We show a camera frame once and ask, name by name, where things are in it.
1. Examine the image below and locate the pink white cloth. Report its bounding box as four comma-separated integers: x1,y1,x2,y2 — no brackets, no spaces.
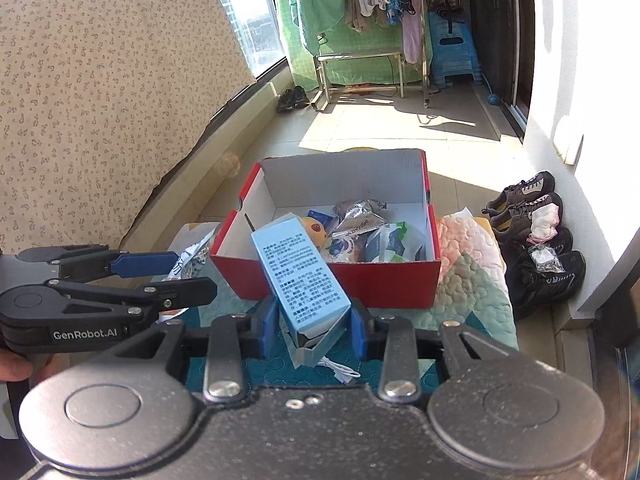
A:
527,204,560,244

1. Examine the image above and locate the dark blue sachet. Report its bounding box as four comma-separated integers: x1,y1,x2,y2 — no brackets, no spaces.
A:
307,209,341,231

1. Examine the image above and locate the stack of blue stools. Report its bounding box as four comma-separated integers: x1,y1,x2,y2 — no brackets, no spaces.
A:
427,10,484,89

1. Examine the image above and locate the white snack pouch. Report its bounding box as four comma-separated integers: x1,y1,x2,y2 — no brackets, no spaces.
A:
164,230,213,283

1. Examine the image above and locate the pink hanging garment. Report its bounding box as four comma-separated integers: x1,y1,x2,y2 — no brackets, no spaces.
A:
401,14,427,64

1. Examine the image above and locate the dark sliding door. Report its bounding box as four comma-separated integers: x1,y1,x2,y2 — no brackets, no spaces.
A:
462,0,537,128

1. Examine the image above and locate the brown hiking shoe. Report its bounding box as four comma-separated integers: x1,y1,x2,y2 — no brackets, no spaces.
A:
487,192,564,242
481,171,557,213

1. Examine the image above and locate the beige floral cloth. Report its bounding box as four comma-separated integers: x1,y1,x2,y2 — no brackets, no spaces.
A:
0,0,258,261

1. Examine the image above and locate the white cable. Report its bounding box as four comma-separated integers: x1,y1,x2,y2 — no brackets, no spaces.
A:
320,355,362,386

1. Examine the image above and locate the person's left hand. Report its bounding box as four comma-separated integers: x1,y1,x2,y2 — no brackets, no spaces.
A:
0,351,35,384

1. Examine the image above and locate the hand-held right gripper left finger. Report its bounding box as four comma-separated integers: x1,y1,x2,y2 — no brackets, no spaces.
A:
115,294,282,404

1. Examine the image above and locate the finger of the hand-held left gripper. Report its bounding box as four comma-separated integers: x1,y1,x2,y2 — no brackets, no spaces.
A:
15,244,180,281
45,276,219,323

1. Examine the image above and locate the silver brown snack packet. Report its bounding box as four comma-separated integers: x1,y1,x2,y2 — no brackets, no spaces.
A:
330,199,388,241

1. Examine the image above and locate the teal patchwork quilt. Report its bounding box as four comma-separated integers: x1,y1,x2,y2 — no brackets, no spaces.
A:
170,207,518,391

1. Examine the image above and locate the red cardboard box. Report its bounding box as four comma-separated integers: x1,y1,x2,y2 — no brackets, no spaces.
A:
209,148,443,311

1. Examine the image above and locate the black sneaker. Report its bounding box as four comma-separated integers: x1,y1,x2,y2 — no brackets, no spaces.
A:
502,227,574,272
512,250,587,319

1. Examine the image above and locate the metal drying rack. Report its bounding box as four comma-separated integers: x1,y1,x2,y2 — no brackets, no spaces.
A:
312,0,437,112

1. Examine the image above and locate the blueberry pastry packet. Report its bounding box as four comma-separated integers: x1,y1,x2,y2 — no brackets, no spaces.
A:
325,237,368,264

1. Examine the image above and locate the tan hamster toy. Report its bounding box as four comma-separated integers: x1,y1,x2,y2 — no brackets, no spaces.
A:
302,216,332,251

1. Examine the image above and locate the glass window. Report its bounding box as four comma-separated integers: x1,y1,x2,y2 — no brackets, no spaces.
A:
204,0,289,84

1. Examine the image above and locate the light blue small carton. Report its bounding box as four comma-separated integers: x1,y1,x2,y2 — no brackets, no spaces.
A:
250,212,352,368

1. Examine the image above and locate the clear plastic bag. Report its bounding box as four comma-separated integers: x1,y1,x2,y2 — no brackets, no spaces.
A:
531,245,564,274

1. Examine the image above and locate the green hanging cloth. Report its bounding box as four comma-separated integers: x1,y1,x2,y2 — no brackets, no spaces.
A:
265,0,436,88

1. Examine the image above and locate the blue round object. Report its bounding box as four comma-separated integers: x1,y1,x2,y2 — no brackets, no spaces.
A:
482,72,504,109

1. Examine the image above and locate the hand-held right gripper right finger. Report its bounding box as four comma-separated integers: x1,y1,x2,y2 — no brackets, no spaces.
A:
350,305,517,406

